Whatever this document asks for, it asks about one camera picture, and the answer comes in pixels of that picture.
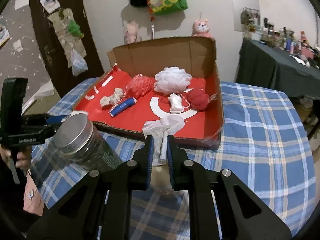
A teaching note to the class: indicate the brown paper on door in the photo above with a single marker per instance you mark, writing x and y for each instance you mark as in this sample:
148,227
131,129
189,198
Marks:
67,41

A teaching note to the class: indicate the open cardboard box red liner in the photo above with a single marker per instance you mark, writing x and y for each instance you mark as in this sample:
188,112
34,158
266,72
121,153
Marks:
196,55

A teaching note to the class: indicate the blue fabric roll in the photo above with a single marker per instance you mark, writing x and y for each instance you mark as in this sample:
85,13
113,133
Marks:
123,106

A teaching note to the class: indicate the white mesh cloth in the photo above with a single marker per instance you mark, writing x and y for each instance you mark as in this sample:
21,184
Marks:
160,130

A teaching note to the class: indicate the portrait photo on wall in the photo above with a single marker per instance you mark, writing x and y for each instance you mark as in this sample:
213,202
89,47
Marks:
4,35

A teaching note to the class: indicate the dark green table cover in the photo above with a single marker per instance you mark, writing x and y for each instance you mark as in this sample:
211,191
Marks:
262,66

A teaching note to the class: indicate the white mesh bath pouf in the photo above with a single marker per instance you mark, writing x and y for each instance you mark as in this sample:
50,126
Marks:
171,80

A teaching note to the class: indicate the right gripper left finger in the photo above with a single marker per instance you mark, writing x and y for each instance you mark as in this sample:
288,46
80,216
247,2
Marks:
99,205

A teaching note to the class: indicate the pink pig plush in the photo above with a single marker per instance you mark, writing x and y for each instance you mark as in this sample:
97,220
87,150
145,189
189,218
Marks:
130,32

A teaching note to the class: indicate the white lace scrunchie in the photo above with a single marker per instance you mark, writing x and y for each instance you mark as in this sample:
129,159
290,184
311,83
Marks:
113,99

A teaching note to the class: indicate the pink fox plush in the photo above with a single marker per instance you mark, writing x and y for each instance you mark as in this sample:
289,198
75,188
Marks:
201,29

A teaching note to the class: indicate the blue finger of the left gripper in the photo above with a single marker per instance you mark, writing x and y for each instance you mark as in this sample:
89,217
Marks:
56,119

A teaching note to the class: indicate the red mesh bath pouf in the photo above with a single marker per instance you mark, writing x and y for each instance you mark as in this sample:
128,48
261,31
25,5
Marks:
138,86

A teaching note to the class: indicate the white plastic bag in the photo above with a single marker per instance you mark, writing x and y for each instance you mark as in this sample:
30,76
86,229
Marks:
79,64

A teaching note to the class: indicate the red knitted ball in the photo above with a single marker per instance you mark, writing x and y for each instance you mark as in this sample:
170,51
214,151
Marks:
198,99

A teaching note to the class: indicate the wall mirror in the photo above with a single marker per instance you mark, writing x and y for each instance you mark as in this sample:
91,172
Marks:
246,5

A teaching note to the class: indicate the picture on door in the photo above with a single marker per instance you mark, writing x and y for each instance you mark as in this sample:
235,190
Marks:
50,5

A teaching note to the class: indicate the person's left hand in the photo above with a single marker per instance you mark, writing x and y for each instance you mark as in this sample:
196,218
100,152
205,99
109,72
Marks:
23,158

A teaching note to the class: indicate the dark brown door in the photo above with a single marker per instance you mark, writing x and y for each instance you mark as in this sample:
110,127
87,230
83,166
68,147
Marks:
52,52

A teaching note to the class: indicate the blue plaid tablecloth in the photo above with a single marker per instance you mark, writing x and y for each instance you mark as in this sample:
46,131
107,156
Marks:
264,143

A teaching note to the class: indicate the small jar golden contents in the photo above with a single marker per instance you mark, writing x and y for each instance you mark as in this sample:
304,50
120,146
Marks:
160,180

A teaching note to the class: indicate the large jar dark contents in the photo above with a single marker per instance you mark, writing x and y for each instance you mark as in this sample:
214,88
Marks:
80,142

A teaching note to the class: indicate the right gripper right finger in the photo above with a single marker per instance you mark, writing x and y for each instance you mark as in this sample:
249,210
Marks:
221,206

